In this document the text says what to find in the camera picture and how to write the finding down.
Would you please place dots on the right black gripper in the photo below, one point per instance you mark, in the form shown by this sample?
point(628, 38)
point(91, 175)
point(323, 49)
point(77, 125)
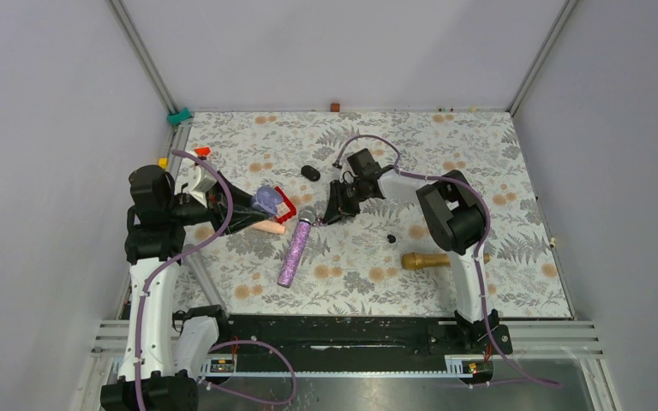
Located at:
point(337, 206)

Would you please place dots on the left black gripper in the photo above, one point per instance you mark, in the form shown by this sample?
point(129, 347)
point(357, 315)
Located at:
point(242, 211)

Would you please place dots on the lavender earbud charging case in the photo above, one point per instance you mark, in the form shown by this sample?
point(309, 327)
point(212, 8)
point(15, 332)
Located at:
point(266, 199)

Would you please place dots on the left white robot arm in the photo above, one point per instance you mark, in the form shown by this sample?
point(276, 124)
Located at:
point(158, 372)

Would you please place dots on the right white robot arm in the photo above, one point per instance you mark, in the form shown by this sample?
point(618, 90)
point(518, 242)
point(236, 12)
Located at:
point(458, 220)

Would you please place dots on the black oval earbud case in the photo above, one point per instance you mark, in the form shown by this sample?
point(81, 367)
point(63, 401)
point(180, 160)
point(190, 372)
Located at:
point(310, 173)

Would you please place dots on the peach pink microphone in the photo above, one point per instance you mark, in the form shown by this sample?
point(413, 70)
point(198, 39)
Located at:
point(269, 227)

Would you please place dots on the floral table mat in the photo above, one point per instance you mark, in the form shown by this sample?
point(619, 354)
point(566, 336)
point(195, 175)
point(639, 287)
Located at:
point(350, 268)

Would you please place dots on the red toy block tray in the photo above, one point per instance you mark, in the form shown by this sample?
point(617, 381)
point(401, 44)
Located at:
point(286, 209)

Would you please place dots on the purple glitter microphone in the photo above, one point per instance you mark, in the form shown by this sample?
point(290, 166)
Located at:
point(292, 259)

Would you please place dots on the red triangular block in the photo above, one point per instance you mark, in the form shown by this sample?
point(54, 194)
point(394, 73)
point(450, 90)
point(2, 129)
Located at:
point(202, 152)

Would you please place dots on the gold microphone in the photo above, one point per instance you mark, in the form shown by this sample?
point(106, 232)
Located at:
point(417, 261)

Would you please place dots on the teal clamp block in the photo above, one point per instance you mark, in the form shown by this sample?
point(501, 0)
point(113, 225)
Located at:
point(179, 117)

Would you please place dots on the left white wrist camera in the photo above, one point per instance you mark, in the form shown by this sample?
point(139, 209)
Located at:
point(200, 182)

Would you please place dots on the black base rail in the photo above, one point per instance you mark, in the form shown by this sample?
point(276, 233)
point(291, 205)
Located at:
point(327, 344)

